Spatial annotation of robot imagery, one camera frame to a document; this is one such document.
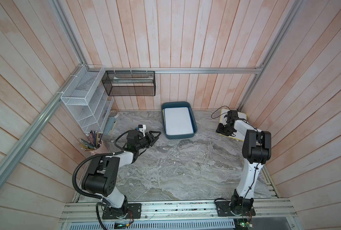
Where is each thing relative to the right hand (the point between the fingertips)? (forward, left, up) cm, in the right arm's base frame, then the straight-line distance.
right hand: (218, 129), depth 106 cm
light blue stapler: (0, +82, +5) cm, 82 cm away
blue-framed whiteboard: (+6, +32, +3) cm, 32 cm away
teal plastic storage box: (+22, +29, +5) cm, 37 cm away
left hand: (-15, +42, +13) cm, 47 cm away
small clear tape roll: (+16, +85, +1) cm, 87 cm away
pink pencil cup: (-24, +79, +10) cm, 83 cm away
